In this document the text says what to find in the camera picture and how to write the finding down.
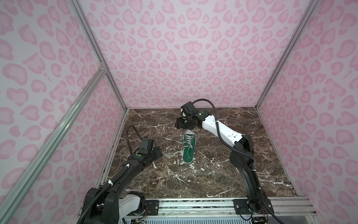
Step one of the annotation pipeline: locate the green canvas sneaker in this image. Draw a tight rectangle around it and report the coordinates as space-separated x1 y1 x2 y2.
183 130 197 163

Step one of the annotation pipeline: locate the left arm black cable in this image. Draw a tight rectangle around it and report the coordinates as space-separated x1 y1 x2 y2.
76 125 143 224

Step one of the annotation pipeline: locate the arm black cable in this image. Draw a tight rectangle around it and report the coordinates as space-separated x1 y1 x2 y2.
191 98 284 224
76 125 143 224

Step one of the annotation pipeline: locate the aluminium corner post right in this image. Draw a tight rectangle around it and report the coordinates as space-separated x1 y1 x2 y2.
255 0 321 111

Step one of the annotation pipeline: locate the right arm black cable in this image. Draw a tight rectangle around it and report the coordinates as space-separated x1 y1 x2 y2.
191 98 284 224

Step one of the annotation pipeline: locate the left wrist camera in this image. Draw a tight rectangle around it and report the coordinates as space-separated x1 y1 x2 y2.
138 137 154 155

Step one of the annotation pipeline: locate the aluminium diagonal frame bar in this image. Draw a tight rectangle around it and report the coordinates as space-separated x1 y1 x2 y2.
1 67 106 224

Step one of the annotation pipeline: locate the aluminium corner post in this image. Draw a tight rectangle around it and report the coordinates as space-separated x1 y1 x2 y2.
255 0 321 111
68 0 128 112

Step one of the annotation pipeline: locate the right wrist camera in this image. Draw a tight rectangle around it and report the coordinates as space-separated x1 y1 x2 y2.
180 101 199 117

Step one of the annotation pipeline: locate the white shoelace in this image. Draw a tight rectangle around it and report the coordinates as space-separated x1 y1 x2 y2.
165 133 196 160

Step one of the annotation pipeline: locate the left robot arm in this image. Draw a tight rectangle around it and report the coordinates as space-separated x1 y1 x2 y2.
77 146 163 224

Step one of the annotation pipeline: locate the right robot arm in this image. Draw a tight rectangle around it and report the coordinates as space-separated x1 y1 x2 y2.
175 109 274 215

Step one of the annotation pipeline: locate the aluminium corner post left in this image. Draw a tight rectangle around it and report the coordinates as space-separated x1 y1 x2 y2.
68 0 128 112

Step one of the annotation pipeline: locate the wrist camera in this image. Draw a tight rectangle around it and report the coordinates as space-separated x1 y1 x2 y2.
180 101 199 117
138 137 154 155

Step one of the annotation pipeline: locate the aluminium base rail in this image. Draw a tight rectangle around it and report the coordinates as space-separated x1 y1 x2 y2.
75 196 319 224

